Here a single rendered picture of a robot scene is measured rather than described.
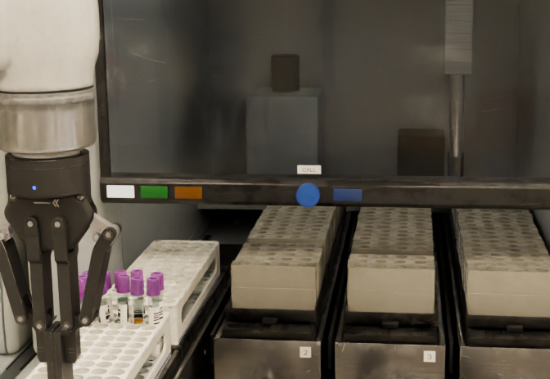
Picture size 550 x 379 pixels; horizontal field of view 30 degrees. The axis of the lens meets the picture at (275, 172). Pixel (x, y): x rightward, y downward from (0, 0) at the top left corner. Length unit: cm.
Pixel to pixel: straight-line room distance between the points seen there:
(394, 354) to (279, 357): 14
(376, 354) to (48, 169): 54
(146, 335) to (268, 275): 24
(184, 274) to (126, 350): 28
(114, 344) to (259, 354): 23
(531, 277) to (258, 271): 35
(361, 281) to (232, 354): 19
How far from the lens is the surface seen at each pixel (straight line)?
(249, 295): 136
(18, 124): 91
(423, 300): 134
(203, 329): 134
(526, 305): 135
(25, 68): 90
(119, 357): 110
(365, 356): 129
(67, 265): 96
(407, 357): 129
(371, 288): 134
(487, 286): 134
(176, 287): 133
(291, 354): 130
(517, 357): 130
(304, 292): 135
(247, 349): 130
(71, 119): 91
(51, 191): 92
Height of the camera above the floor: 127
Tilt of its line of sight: 12 degrees down
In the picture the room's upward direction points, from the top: 1 degrees counter-clockwise
